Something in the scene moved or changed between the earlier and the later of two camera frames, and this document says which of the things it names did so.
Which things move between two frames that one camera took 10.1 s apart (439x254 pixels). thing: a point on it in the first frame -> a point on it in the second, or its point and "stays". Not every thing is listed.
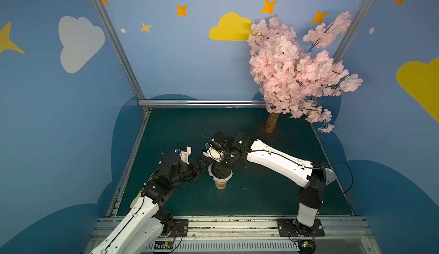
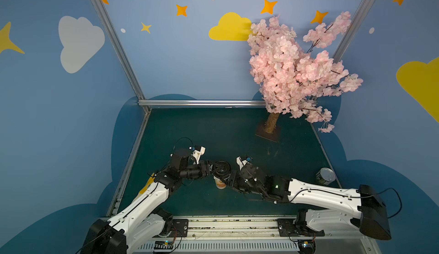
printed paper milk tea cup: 220,184 stays
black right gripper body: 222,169 -> 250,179
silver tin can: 330,176 stays
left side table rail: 113,208 stays
